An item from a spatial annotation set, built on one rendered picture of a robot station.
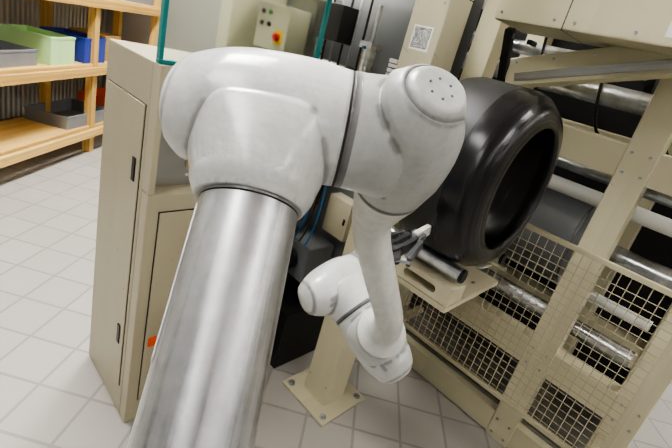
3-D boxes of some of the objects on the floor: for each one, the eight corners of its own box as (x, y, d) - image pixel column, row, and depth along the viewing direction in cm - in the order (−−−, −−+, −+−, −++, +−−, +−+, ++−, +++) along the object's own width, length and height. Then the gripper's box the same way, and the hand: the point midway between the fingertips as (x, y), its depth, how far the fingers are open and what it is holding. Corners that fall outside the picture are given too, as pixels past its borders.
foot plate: (281, 382, 188) (282, 378, 188) (325, 361, 208) (326, 357, 207) (321, 427, 172) (322, 423, 171) (364, 399, 191) (365, 396, 190)
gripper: (393, 263, 99) (451, 228, 114) (353, 237, 107) (412, 207, 122) (389, 287, 103) (446, 250, 117) (351, 261, 111) (408, 229, 125)
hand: (421, 233), depth 117 cm, fingers closed
